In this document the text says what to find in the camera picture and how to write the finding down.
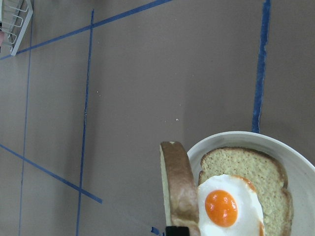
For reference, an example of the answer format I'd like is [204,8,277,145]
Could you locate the white round plate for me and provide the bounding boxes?
[188,131,315,236]

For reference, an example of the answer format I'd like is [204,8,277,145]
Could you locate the white wire rack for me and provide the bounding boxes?
[0,0,33,56]

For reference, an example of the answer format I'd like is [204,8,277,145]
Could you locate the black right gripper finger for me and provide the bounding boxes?
[165,226,190,236]

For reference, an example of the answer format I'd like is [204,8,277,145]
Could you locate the fried egg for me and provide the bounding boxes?
[197,175,265,236]

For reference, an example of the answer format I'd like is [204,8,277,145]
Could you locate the bread slice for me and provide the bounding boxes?
[198,147,293,236]
[160,141,201,236]

